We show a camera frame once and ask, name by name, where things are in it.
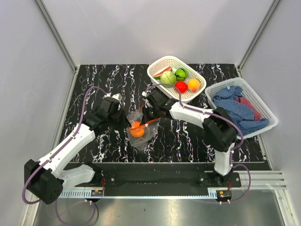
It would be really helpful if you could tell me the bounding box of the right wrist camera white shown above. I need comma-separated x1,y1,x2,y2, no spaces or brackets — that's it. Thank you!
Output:
142,91,151,106

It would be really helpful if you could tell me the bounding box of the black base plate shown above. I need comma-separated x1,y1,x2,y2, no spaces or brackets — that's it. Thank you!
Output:
97,163,242,198

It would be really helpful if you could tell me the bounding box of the red cloth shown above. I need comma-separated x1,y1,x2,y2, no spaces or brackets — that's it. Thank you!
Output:
235,97,261,121

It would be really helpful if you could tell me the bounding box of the aluminium frame rail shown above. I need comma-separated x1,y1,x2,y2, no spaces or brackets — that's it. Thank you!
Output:
44,171,286,204

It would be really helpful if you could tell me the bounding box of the fake orange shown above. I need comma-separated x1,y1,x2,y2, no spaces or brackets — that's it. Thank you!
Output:
129,121,145,138

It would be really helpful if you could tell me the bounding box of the white perforated basket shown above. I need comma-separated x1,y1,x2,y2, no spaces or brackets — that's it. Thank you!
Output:
147,56,206,104

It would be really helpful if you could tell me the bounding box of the fake watermelon slice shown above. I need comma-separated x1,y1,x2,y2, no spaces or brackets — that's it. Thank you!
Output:
152,66,172,80

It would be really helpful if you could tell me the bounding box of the purple cable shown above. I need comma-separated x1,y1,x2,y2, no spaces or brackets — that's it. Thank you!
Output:
22,86,109,204
143,84,252,204

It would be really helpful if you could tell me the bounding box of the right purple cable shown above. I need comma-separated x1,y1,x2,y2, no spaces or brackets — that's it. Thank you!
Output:
143,84,252,204

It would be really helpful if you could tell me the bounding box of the blue patterned cloth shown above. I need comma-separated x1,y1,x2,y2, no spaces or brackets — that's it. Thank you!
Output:
212,86,269,136

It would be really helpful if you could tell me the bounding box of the white laundry basket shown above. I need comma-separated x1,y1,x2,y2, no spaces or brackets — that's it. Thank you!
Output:
205,77,278,139

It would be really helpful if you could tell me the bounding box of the clear zip top bag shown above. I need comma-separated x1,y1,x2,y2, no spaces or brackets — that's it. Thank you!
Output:
127,105,160,151

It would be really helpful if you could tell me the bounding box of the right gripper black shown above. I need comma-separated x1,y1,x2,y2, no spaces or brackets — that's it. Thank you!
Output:
141,105,161,129

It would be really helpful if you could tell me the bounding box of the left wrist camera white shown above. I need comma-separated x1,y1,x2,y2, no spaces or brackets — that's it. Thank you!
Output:
104,93,122,104

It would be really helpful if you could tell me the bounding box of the fake peach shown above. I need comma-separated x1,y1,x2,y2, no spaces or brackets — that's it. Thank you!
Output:
187,78,200,92

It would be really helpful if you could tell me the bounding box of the fake green apple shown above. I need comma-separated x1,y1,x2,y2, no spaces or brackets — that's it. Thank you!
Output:
174,68,188,81

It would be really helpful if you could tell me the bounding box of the fake green cabbage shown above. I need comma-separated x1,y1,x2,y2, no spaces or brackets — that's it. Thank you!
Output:
160,71,177,85

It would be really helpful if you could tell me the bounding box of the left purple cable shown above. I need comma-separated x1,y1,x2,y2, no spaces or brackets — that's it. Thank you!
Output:
22,86,109,204

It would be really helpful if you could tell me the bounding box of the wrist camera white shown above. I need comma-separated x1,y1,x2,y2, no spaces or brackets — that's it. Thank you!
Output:
104,93,122,104
142,91,151,106

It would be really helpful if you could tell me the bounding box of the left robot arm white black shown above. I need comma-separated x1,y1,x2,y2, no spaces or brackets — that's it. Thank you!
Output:
24,94,129,204

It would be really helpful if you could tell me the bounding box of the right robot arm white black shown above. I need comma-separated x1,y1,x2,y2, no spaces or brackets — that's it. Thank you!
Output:
143,90,238,187

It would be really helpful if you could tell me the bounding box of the fake red tomato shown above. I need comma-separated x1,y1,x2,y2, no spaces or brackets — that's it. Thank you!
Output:
174,81,188,94

